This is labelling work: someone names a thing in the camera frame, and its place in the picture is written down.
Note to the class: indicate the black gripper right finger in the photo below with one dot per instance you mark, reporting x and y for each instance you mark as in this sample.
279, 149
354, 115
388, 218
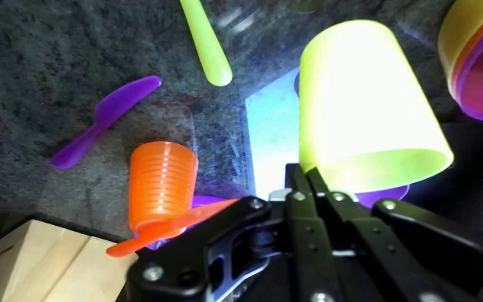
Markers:
398, 251

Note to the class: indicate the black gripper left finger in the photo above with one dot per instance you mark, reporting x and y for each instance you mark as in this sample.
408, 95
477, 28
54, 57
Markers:
252, 251

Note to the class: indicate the yellow-green plastic cup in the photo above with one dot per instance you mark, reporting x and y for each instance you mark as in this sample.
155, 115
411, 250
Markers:
365, 105

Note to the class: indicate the yellow-green plastic knife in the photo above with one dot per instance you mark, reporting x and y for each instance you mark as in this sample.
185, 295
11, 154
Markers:
209, 43

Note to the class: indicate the purple plastic cup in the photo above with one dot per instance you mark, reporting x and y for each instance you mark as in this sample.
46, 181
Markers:
386, 196

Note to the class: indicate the orange plastic knife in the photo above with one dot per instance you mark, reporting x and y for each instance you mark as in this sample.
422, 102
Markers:
158, 231

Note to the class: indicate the orange plastic cup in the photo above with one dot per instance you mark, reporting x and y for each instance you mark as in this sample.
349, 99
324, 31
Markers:
160, 181

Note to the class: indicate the purple plastic knife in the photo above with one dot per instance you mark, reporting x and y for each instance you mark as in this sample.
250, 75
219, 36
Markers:
113, 109

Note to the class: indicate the wooden knife block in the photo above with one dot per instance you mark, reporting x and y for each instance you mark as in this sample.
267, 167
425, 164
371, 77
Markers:
34, 261

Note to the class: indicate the orange plastic bowl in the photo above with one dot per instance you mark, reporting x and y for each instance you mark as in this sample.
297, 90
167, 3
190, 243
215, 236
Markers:
460, 67

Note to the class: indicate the yellow plastic bowl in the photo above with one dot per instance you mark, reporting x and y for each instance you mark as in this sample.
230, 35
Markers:
460, 26

